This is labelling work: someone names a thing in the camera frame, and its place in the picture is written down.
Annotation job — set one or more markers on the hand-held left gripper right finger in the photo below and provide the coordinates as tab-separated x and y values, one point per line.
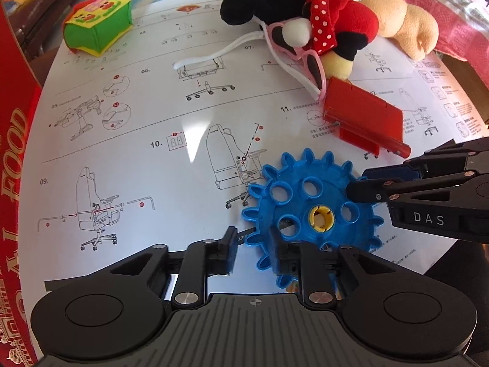
274	250

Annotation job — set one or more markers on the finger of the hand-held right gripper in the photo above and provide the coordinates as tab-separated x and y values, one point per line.
382	174
366	192

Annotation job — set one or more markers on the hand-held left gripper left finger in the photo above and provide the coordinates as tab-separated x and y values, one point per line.
230	250

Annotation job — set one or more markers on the blue plastic gear toy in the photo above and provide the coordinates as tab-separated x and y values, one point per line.
332	195

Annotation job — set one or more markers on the red plastic toy dustpan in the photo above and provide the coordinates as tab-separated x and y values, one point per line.
363	111

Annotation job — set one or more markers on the red cardboard box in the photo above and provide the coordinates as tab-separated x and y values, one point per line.
15	160

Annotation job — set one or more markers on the pink heart sunglasses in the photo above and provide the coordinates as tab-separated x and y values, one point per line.
314	69

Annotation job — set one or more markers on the tan bear plush toy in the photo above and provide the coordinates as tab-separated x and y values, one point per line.
405	19

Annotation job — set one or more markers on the large white instruction sheet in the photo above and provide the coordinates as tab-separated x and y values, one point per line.
152	103

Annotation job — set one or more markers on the pink patterned cloth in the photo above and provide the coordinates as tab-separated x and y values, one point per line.
439	7

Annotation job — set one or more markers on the mouse plush in red dress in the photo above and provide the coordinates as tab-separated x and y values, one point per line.
263	4

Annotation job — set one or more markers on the green cloth cube toy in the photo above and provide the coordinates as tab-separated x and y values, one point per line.
103	30

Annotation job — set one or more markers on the brown leather sofa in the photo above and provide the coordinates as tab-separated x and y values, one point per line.
38	23

